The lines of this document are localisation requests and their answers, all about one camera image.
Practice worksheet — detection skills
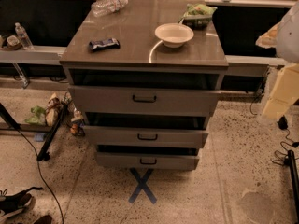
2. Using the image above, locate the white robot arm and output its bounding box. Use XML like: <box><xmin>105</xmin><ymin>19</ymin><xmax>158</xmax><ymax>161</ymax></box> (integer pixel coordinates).
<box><xmin>256</xmin><ymin>1</ymin><xmax>299</xmax><ymax>119</ymax></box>

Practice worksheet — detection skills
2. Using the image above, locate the white paper bowl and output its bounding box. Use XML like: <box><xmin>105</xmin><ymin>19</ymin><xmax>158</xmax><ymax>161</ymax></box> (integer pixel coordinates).
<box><xmin>155</xmin><ymin>23</ymin><xmax>194</xmax><ymax>48</ymax></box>

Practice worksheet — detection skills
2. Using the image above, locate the brown bowl with item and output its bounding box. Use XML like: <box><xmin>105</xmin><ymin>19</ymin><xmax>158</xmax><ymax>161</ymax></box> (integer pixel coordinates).
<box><xmin>0</xmin><ymin>35</ymin><xmax>21</xmax><ymax>51</ymax></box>

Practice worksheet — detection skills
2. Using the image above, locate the black power adapter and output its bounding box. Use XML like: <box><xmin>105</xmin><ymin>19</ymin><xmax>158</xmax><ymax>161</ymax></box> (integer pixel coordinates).
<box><xmin>278</xmin><ymin>116</ymin><xmax>288</xmax><ymax>130</ymax></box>

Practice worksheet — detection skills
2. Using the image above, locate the black stand right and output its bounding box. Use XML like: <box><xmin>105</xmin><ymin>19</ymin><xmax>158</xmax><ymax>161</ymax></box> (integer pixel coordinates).
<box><xmin>288</xmin><ymin>150</ymin><xmax>299</xmax><ymax>220</ymax></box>

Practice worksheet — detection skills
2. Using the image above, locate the green chip bag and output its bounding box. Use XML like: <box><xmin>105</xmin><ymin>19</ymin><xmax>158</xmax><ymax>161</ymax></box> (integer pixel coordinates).
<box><xmin>180</xmin><ymin>3</ymin><xmax>217</xmax><ymax>29</ymax></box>

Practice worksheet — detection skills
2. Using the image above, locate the middle grey drawer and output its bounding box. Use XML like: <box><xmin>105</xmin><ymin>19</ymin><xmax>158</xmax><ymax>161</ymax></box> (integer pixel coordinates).
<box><xmin>84</xmin><ymin>126</ymin><xmax>208</xmax><ymax>149</ymax></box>

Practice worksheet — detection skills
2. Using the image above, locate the grey drawer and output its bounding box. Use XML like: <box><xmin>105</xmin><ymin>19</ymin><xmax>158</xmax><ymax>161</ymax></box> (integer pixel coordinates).
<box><xmin>84</xmin><ymin>126</ymin><xmax>208</xmax><ymax>149</ymax></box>
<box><xmin>95</xmin><ymin>152</ymin><xmax>199</xmax><ymax>171</ymax></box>
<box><xmin>69</xmin><ymin>85</ymin><xmax>219</xmax><ymax>116</ymax></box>

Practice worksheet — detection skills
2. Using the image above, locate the grey drawer cabinet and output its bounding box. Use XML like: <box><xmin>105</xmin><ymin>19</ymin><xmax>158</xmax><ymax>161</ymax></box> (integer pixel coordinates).
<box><xmin>60</xmin><ymin>0</ymin><xmax>228</xmax><ymax>157</ymax></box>

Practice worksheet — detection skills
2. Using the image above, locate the top grey drawer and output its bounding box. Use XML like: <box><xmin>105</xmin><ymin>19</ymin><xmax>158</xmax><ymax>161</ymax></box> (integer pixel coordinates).
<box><xmin>69</xmin><ymin>85</ymin><xmax>219</xmax><ymax>116</ymax></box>

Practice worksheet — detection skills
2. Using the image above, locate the blue tape cross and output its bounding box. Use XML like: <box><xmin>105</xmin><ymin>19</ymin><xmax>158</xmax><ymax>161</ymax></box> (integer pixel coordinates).
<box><xmin>129</xmin><ymin>168</ymin><xmax>157</xmax><ymax>204</ymax></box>

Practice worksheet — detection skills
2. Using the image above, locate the bottom grey drawer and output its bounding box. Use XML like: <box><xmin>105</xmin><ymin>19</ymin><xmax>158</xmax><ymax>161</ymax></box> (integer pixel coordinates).
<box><xmin>95</xmin><ymin>152</ymin><xmax>199</xmax><ymax>171</ymax></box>

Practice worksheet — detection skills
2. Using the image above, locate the clear plastic bottle lying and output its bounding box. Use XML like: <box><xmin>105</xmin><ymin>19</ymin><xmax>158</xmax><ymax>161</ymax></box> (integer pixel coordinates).
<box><xmin>91</xmin><ymin>0</ymin><xmax>128</xmax><ymax>17</ymax></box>

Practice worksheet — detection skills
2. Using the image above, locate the small figurine toy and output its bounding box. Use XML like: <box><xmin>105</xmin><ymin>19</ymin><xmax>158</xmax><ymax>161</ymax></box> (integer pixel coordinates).
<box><xmin>70</xmin><ymin>109</ymin><xmax>85</xmax><ymax>136</ymax></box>

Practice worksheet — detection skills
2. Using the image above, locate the brown snack bag floor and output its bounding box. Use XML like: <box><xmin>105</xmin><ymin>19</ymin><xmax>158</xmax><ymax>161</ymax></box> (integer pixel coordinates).
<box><xmin>46</xmin><ymin>93</ymin><xmax>62</xmax><ymax>127</ymax></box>

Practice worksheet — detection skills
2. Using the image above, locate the green bag on floor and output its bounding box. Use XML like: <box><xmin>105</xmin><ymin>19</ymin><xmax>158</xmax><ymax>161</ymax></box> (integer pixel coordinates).
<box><xmin>25</xmin><ymin>105</ymin><xmax>46</xmax><ymax>126</ymax></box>

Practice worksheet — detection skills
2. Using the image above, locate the upright small water bottle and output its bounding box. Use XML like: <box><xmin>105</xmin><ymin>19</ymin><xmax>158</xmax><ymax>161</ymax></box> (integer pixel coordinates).
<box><xmin>15</xmin><ymin>22</ymin><xmax>34</xmax><ymax>50</ymax></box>

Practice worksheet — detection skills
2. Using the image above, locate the black shoe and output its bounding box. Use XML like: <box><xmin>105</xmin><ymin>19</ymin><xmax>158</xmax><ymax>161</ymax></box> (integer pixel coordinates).
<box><xmin>0</xmin><ymin>187</ymin><xmax>42</xmax><ymax>224</ymax></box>

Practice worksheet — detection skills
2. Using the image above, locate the black cable right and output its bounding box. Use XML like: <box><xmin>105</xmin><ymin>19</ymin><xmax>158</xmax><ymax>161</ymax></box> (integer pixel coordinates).
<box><xmin>271</xmin><ymin>128</ymin><xmax>299</xmax><ymax>167</ymax></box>

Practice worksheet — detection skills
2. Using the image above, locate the black floor cable left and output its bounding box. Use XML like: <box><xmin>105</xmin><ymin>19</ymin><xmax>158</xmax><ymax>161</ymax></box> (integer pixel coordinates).
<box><xmin>12</xmin><ymin>126</ymin><xmax>65</xmax><ymax>224</ymax></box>

